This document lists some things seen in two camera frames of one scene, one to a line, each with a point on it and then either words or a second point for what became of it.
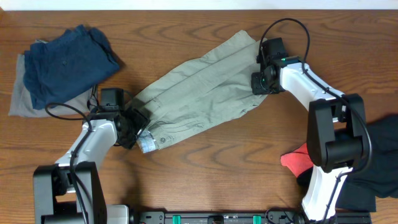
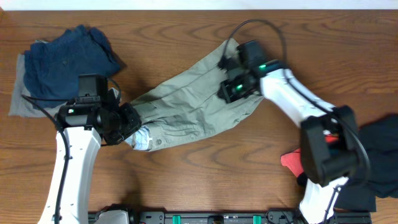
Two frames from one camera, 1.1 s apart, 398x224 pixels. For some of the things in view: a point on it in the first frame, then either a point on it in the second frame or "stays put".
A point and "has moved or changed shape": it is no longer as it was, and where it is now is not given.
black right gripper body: (257, 83) → (227, 79)
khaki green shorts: (201, 93) has moved or changed shape
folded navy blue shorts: (55, 70) stays put
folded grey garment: (21, 103) stays put
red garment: (298, 161) stays put
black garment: (379, 177) stays put
